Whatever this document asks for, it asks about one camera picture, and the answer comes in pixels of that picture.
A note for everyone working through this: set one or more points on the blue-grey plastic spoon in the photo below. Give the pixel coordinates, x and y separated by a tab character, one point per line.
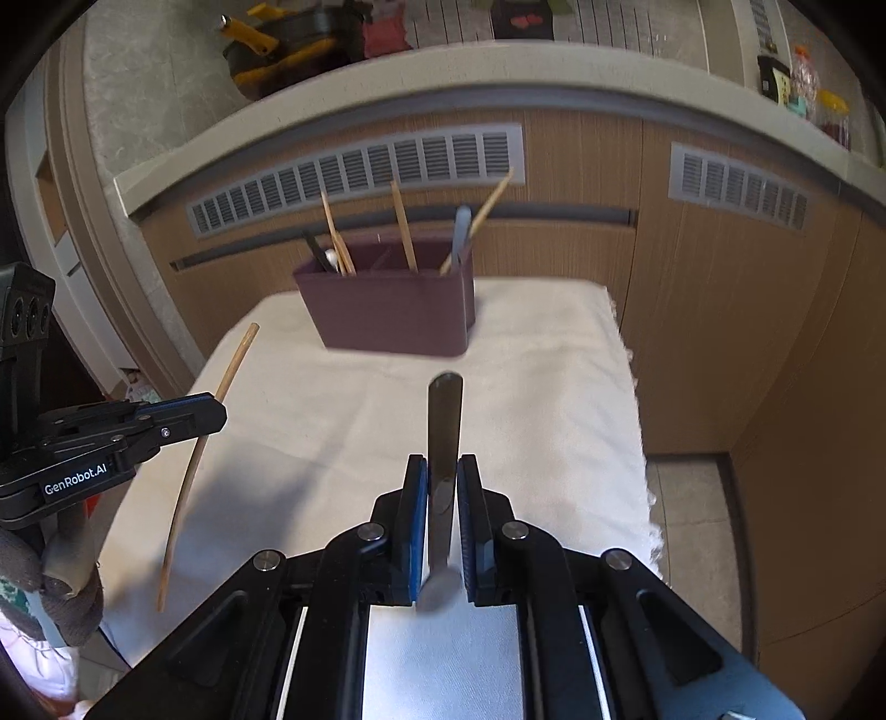
462	232

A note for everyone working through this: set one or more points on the small grey vent grille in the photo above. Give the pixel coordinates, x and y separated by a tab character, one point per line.
740	190

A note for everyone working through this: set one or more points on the black and yellow tool bag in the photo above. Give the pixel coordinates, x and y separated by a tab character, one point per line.
277	55

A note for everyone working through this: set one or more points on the brown plastic utensil holder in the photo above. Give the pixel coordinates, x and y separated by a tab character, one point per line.
387	311

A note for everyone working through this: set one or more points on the person's left hand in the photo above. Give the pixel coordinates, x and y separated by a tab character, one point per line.
66	595

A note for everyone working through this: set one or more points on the wooden cabinet front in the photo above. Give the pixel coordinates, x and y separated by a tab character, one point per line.
588	166

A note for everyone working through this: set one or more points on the cream table cloth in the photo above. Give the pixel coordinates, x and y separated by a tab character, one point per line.
540	415

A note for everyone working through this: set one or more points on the jar with yellow lid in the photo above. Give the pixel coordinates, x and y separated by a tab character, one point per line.
833	121

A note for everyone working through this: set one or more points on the clear bottle with orange cap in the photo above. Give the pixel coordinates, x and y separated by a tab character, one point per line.
804	79

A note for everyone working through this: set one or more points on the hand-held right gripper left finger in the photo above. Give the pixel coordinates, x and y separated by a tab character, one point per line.
415	533

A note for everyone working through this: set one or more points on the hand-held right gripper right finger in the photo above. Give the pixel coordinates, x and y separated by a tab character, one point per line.
466	533

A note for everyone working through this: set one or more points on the beige stone ledge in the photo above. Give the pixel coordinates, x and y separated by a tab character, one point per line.
484	76

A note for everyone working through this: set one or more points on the pink hanging cloth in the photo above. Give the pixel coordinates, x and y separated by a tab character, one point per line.
386	31

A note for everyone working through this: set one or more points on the dark jar with yellow label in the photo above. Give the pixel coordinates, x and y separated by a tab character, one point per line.
774	79

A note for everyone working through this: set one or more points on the pink white cloth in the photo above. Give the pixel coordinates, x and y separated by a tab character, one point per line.
34	664

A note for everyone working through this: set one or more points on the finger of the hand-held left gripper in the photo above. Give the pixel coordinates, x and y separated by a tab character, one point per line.
104	419
187	426

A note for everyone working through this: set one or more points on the wide grey vent grille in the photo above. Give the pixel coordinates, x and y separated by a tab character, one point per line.
277	190

